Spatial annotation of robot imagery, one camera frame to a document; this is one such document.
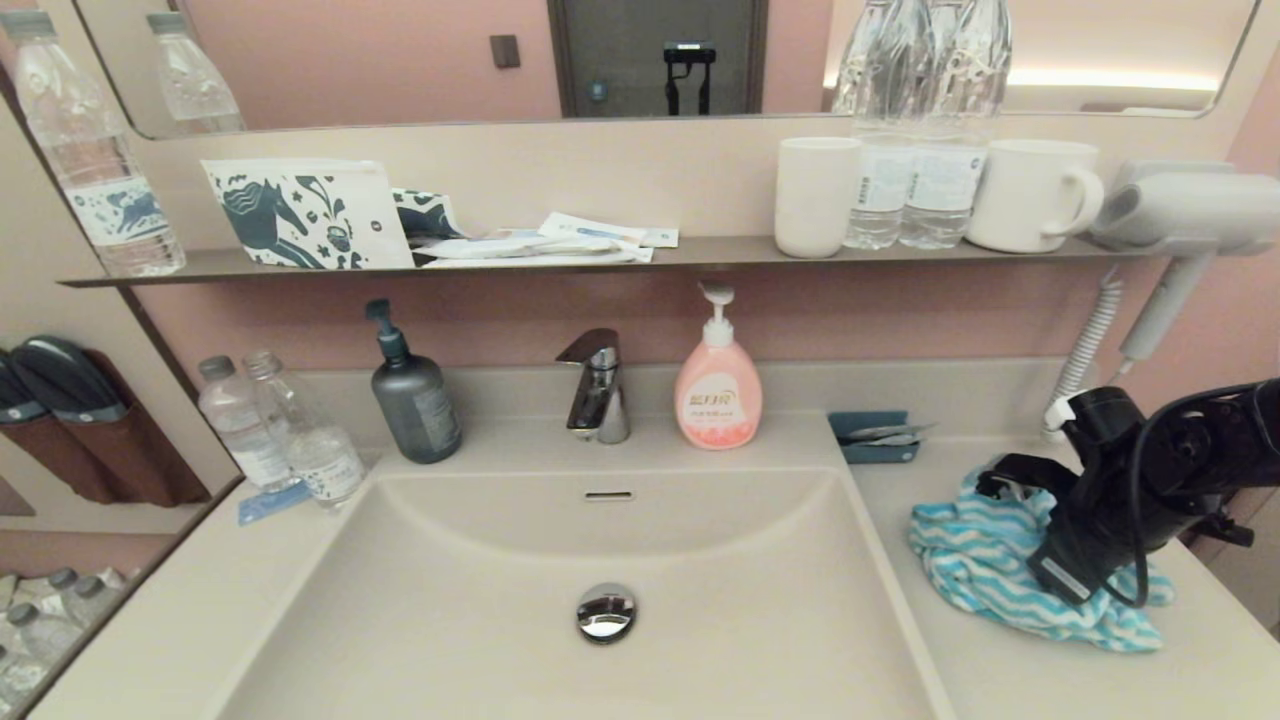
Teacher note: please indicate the small horse print packet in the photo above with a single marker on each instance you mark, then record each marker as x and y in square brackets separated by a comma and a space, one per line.
[427, 215]

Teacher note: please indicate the water bottle grey cap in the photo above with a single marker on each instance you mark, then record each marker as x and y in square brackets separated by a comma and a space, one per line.
[98, 598]
[60, 595]
[35, 640]

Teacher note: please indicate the small blue tray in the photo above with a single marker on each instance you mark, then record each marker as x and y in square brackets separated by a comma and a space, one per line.
[875, 452]

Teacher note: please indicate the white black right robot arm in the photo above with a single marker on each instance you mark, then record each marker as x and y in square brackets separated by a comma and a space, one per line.
[1200, 460]

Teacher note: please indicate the white blue sachet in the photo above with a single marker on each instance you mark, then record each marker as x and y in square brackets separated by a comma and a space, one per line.
[602, 230]

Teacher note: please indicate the grey hair dryer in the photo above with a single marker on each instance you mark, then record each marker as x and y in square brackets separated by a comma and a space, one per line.
[1190, 208]

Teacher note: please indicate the chrome sink faucet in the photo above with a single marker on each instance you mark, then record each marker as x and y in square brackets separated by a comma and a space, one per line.
[602, 400]

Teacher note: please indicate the pink soap pump bottle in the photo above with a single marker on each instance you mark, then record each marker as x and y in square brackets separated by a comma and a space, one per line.
[717, 400]

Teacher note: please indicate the silvery packet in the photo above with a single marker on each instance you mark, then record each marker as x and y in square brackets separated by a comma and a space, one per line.
[882, 434]

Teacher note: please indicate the wall mirror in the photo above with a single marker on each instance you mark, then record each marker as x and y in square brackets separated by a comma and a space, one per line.
[400, 60]

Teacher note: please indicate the white horse print pouch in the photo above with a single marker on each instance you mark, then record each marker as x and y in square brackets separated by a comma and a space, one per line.
[302, 215]

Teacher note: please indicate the beige sink basin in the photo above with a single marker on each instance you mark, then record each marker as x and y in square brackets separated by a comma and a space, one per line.
[450, 620]

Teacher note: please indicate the grey metal wall shelf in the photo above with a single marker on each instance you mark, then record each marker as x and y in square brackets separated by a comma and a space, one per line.
[710, 252]

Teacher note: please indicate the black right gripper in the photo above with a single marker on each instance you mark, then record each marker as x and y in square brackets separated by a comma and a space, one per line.
[1055, 480]

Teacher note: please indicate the water bottle plain white label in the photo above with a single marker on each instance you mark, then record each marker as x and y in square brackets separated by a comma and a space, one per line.
[878, 190]
[240, 430]

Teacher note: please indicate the water bottle horse print label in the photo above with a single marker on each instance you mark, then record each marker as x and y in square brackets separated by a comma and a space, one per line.
[90, 170]

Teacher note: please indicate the black slipper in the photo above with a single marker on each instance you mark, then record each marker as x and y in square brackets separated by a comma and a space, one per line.
[15, 395]
[70, 383]

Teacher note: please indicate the long white sachet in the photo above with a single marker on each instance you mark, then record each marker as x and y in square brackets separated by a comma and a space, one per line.
[522, 252]

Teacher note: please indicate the clear water bottles on counter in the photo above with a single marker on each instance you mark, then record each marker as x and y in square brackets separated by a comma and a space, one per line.
[322, 462]

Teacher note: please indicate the dark grey pump bottle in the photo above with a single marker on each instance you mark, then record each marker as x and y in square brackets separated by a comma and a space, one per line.
[416, 410]

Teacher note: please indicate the small blue card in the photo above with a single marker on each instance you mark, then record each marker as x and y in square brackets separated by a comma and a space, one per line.
[265, 507]

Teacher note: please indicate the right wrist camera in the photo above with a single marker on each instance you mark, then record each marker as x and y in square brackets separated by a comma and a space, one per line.
[1060, 415]

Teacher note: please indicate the water bottles on shelf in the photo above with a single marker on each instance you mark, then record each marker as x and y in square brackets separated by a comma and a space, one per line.
[942, 190]

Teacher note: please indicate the brown fabric pocket holder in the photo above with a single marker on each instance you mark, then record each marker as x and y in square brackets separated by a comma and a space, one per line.
[120, 460]

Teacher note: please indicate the teal white striped cloth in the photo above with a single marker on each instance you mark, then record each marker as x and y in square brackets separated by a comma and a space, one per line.
[970, 560]

